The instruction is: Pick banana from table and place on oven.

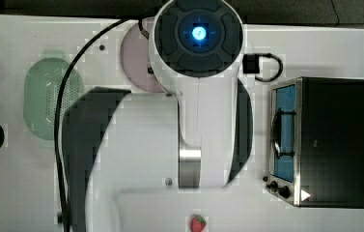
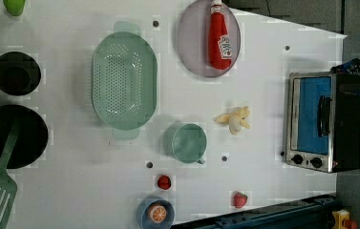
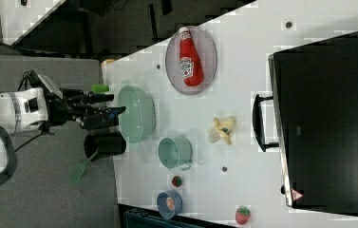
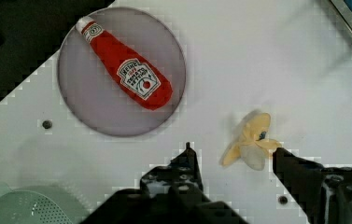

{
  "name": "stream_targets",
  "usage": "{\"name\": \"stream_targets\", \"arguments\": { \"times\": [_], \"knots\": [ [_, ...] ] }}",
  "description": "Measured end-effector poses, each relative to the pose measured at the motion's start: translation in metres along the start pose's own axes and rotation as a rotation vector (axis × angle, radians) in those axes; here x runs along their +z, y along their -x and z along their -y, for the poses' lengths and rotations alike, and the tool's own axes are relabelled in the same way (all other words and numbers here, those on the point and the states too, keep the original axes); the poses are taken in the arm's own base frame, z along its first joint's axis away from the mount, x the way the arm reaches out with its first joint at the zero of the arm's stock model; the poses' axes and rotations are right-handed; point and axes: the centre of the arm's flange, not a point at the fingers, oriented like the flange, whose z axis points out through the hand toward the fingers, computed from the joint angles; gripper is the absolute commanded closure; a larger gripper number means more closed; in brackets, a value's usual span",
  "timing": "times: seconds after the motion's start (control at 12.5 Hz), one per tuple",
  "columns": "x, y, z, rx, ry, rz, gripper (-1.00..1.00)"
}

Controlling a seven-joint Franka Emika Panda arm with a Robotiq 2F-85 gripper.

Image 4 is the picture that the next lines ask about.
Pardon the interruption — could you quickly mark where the grey round plate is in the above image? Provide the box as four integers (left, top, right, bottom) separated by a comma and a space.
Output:
57, 7, 187, 137

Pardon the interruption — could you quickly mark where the yellow plush peeled banana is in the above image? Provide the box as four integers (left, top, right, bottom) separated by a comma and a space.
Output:
220, 112, 282, 171

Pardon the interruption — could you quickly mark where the red plush ketchup bottle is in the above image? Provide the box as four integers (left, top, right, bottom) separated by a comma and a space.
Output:
76, 17, 173, 110

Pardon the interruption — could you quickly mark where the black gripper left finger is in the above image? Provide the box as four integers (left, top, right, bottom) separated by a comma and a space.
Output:
80, 144, 248, 224

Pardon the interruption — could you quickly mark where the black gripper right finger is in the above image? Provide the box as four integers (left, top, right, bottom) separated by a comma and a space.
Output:
273, 147, 352, 224

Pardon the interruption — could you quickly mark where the green perforated colander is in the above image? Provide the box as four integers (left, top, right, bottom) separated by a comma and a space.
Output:
0, 183, 90, 224

